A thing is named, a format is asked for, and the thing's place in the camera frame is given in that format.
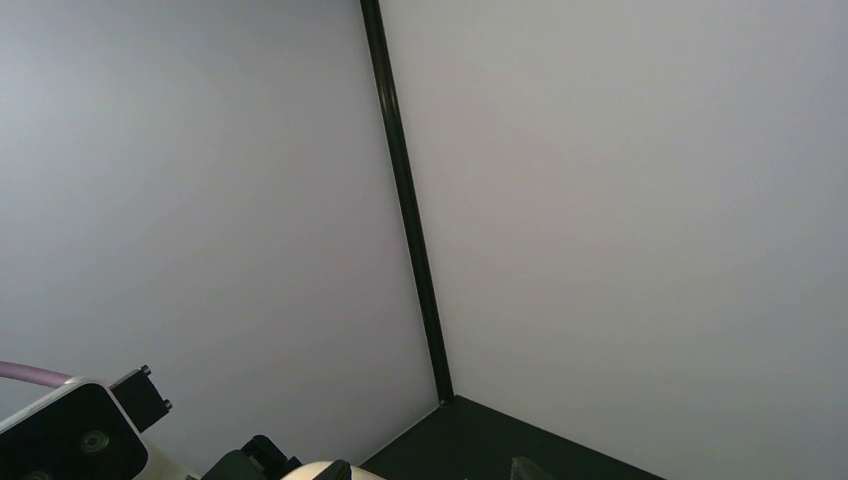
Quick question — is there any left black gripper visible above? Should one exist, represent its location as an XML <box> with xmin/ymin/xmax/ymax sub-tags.
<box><xmin>201</xmin><ymin>435</ymin><xmax>353</xmax><ymax>480</ymax></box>

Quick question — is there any left black frame post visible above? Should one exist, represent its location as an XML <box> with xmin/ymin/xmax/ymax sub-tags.
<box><xmin>360</xmin><ymin>0</ymin><xmax>455</xmax><ymax>405</ymax></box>

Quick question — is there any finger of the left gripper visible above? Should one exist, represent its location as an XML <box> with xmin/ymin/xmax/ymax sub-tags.
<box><xmin>511</xmin><ymin>457</ymin><xmax>554</xmax><ymax>480</ymax></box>

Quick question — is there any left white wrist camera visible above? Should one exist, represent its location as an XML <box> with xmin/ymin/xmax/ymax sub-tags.
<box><xmin>1</xmin><ymin>362</ymin><xmax>199</xmax><ymax>479</ymax></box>

